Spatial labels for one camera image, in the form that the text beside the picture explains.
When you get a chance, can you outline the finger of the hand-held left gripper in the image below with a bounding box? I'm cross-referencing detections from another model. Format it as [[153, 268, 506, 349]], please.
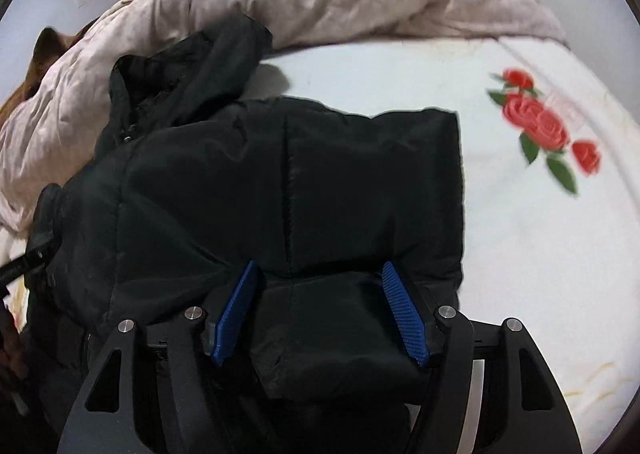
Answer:
[[0, 234, 60, 287]]

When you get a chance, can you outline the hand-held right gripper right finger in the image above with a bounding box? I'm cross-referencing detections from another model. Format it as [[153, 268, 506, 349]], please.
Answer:
[[381, 261, 583, 454]]

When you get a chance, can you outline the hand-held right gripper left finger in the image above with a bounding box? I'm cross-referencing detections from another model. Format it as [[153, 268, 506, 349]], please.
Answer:
[[57, 261, 261, 454]]

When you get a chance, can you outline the black padded jacket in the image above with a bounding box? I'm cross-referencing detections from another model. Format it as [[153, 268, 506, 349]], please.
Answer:
[[22, 14, 466, 454]]

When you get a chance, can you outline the white rose-printed bed sheet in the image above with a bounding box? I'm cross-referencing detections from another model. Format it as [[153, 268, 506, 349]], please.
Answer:
[[0, 31, 640, 454]]

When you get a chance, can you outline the brown plush blanket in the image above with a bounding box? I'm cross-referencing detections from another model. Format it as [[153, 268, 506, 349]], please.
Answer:
[[0, 19, 101, 122]]

